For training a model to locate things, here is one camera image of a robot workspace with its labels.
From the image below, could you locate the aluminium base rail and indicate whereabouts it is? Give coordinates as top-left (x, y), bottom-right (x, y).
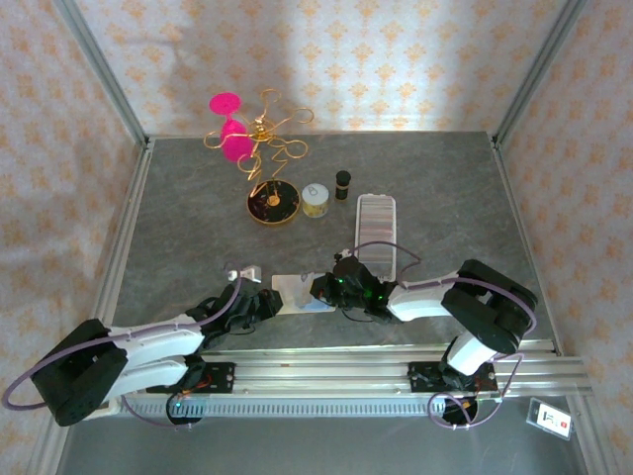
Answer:
top-left (197, 343), bottom-right (592, 397)

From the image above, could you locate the white label badge red mark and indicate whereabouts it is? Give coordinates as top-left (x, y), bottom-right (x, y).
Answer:
top-left (524, 397), bottom-right (575, 440)

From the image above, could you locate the small yellow jar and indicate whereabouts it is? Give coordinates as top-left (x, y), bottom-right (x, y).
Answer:
top-left (301, 182), bottom-right (331, 219)

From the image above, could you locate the gold wire glass rack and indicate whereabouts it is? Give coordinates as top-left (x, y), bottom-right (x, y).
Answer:
top-left (203, 88), bottom-right (316, 228)

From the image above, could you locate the grey slotted cable duct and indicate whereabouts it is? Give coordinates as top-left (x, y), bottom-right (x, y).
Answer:
top-left (118, 393), bottom-right (500, 420)

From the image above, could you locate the aluminium table edge rail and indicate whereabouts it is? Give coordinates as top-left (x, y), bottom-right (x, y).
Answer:
top-left (489, 133), bottom-right (565, 356)
top-left (93, 137), bottom-right (155, 323)

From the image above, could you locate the white credit card grey print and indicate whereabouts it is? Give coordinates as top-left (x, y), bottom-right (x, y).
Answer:
top-left (295, 271), bottom-right (317, 308)

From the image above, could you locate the beige card holder wallet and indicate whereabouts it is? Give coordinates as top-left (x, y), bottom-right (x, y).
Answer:
top-left (271, 273), bottom-right (338, 317)

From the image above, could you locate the clear plastic card tray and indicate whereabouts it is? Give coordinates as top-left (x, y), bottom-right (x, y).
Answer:
top-left (354, 193), bottom-right (399, 278)

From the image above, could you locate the aluminium frame post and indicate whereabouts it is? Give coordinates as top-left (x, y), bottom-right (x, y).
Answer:
top-left (493, 0), bottom-right (589, 149)
top-left (52, 0), bottom-right (151, 149)

